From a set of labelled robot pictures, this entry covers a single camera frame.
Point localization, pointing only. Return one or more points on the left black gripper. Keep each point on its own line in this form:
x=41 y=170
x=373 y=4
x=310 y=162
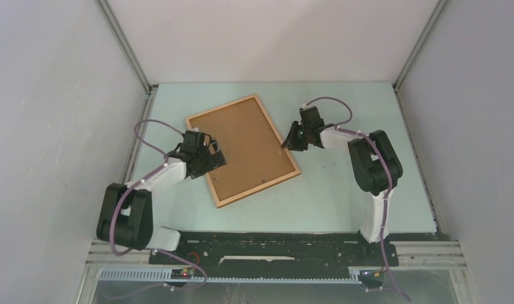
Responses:
x=214 y=161

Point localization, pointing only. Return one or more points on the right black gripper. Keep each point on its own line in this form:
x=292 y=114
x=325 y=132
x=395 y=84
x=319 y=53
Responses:
x=291 y=142

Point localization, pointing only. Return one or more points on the brown cardboard backing board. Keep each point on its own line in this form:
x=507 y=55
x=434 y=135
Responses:
x=244 y=147

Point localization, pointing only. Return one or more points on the wooden picture frame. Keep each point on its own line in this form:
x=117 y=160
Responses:
x=282 y=138

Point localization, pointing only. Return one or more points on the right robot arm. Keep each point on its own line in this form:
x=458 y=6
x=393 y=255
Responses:
x=376 y=166

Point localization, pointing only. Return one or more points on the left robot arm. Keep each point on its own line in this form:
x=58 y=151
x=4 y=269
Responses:
x=126 y=217

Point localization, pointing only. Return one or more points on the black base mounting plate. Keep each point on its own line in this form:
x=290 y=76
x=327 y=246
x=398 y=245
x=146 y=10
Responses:
x=263 y=255

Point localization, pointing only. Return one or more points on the small green circuit board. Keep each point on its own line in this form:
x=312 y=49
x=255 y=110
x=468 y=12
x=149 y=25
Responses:
x=182 y=273

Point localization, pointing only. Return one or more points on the left corner metal post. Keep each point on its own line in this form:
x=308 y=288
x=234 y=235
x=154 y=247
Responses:
x=149 y=91

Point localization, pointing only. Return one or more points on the corner metal post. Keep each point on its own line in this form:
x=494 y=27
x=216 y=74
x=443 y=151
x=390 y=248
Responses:
x=149 y=91
x=398 y=85

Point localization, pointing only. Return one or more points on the aluminium rail frame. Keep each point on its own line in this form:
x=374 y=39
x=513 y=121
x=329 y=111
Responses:
x=417 y=253

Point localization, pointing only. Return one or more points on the right corner metal post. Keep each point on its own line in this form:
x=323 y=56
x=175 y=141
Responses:
x=398 y=85

